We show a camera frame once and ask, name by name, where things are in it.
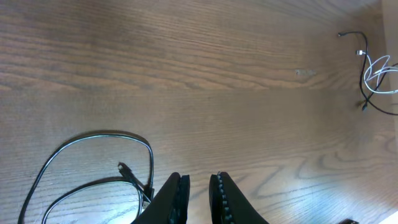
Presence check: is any brown cardboard panel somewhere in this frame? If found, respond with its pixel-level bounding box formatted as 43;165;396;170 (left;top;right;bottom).
381;0;398;141

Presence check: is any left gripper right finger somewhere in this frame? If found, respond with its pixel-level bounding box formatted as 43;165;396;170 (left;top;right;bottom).
209;172;269;224

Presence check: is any white USB cable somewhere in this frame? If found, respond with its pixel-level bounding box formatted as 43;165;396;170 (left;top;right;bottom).
355;49;398;95

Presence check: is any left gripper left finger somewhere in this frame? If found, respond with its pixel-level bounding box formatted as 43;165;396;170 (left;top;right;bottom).
132;172;190;224

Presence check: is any black USB cable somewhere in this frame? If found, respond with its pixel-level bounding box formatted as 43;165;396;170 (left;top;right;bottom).
17;132;155;224
337;30;398;116

